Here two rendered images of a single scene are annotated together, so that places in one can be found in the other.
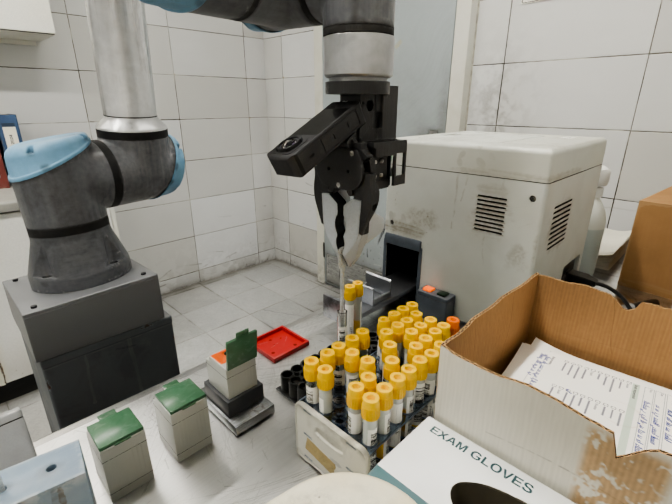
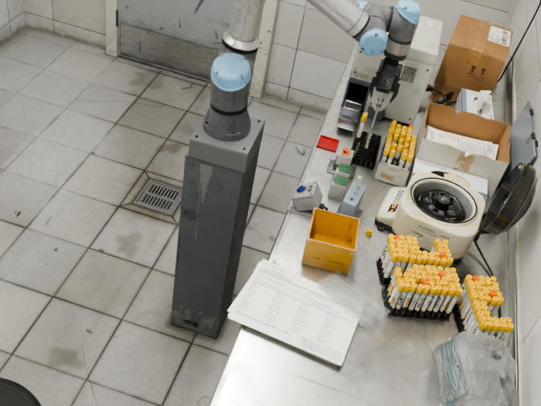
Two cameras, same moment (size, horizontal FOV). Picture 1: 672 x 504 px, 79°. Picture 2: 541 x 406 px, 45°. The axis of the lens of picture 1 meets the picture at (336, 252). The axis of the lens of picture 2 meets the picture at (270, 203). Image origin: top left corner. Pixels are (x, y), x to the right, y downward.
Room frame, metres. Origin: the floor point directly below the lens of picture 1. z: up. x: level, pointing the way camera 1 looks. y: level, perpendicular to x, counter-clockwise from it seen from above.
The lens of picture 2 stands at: (-0.84, 1.32, 2.17)
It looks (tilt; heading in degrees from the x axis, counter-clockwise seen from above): 41 degrees down; 323
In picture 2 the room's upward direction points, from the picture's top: 12 degrees clockwise
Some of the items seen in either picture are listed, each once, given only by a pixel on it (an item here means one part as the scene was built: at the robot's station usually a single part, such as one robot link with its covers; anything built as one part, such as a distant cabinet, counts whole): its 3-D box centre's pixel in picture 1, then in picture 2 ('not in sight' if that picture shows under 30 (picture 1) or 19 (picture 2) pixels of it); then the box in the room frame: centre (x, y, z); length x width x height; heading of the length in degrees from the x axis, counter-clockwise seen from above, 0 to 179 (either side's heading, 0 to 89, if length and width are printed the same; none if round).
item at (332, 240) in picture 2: not in sight; (330, 241); (0.11, 0.38, 0.93); 0.13 x 0.13 x 0.10; 50
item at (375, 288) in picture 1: (377, 288); (352, 108); (0.65, -0.07, 0.92); 0.21 x 0.07 x 0.05; 135
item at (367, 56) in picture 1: (356, 61); (396, 45); (0.48, -0.02, 1.27); 0.08 x 0.08 x 0.05
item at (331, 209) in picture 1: (346, 224); (376, 95); (0.50, -0.01, 1.09); 0.06 x 0.03 x 0.09; 135
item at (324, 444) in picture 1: (392, 402); (395, 157); (0.37, -0.06, 0.91); 0.20 x 0.10 x 0.07; 135
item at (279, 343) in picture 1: (278, 342); (328, 143); (0.55, 0.09, 0.88); 0.07 x 0.07 x 0.01; 45
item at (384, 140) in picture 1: (360, 138); (390, 67); (0.49, -0.03, 1.19); 0.09 x 0.08 x 0.12; 135
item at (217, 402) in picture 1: (234, 394); (342, 166); (0.41, 0.13, 0.89); 0.09 x 0.05 x 0.04; 46
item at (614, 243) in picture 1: (600, 243); not in sight; (0.96, -0.67, 0.90); 0.25 x 0.11 x 0.05; 135
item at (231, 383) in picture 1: (232, 376); (344, 159); (0.41, 0.13, 0.92); 0.05 x 0.04 x 0.06; 46
